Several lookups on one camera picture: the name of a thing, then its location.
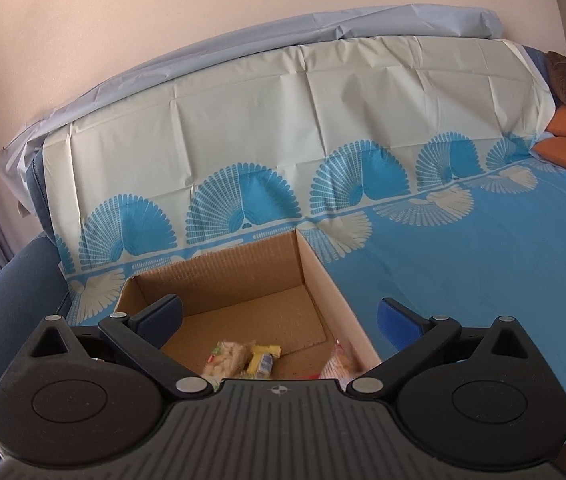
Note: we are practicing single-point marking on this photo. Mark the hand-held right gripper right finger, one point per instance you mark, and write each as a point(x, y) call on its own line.
point(398, 322)

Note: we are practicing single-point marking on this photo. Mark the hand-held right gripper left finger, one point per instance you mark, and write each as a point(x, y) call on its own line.
point(163, 317)

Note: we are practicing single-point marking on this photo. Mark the red-ended clear snack packet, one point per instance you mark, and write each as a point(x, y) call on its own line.
point(338, 362)

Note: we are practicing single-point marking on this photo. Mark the brown cardboard box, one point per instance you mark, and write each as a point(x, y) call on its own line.
point(263, 270)

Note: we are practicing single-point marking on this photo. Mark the white rice cracker packet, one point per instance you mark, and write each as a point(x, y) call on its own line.
point(225, 360)

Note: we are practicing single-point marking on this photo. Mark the blue fan-print cloth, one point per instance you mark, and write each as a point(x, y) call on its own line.
point(463, 270)

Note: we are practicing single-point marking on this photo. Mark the yellow snack packet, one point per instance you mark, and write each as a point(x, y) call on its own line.
point(263, 360)

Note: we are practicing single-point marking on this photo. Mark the pale grey plastic sheet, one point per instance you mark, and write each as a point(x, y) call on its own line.
point(313, 25)

